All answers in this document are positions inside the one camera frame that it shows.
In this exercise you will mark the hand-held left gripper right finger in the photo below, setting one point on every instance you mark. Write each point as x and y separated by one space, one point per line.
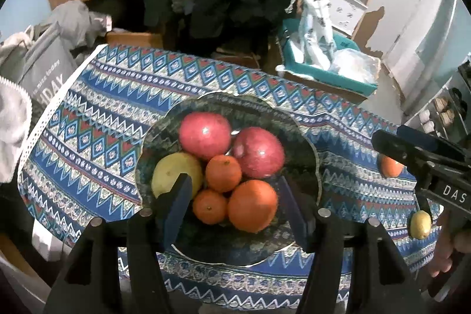
296 216

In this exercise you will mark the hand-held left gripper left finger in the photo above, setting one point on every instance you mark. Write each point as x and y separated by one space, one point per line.
176 211

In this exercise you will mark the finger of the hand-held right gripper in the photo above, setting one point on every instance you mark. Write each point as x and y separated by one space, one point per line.
390 144
417 138

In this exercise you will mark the small orange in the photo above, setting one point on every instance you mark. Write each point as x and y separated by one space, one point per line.
209 206
390 167
222 173

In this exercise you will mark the yellow-green lemon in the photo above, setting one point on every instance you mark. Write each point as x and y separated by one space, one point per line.
169 170

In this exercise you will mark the large orange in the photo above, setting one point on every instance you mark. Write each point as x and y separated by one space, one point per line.
252 205

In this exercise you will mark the scalloped dark glass plate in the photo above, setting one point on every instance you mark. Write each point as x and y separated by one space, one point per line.
220 244

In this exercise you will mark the red apple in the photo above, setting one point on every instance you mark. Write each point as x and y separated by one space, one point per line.
259 152
204 135

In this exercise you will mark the person's right hand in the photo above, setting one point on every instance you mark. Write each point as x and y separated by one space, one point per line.
443 255

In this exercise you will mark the shoe rack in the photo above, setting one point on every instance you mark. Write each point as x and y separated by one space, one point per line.
445 111

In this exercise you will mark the yellow lemon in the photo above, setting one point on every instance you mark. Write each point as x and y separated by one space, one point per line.
420 225

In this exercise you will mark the brown cardboard box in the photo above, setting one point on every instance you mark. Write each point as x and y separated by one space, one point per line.
393 84

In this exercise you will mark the clear plastic bag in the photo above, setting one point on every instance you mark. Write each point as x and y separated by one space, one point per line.
353 65

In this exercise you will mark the blue patterned tablecloth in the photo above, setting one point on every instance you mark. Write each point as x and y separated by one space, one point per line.
110 108

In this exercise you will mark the teal box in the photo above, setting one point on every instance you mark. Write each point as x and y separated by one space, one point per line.
294 56

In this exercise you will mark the white printed box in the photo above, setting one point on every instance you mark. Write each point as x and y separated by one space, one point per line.
347 16

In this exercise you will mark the white printed plastic bag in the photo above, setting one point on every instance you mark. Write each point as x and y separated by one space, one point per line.
312 27

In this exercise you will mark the white fleece cloth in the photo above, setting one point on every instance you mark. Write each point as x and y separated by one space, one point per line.
11 122

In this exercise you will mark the grey printed bag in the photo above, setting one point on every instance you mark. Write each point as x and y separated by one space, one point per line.
48 67

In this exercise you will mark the grey garment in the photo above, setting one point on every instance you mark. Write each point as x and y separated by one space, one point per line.
73 19

